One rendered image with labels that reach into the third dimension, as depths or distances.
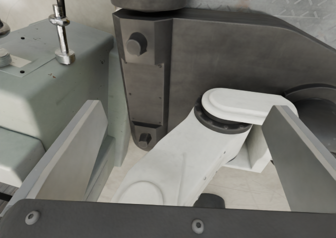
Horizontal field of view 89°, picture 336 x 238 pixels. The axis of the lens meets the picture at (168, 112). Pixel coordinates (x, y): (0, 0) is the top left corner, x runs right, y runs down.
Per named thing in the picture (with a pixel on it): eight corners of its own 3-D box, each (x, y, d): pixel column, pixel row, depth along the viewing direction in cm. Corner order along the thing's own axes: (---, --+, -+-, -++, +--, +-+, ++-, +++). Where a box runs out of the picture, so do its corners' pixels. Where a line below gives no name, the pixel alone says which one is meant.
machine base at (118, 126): (50, 15, 104) (24, 23, 89) (145, 46, 105) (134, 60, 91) (74, 135, 184) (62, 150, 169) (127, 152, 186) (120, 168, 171)
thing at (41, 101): (56, 13, 90) (-96, 61, 45) (115, 32, 91) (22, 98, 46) (74, 117, 144) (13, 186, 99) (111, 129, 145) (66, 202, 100)
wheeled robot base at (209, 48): (372, 6, 43) (586, 61, 19) (278, 138, 78) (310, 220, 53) (131, -10, 51) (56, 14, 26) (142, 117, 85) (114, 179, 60)
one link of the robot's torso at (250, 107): (288, 90, 42) (311, 128, 32) (257, 141, 55) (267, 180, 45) (203, 79, 45) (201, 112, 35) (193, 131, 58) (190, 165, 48)
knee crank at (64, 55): (52, -11, 50) (36, -9, 46) (71, -5, 50) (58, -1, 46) (64, 57, 65) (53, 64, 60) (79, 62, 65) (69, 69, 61)
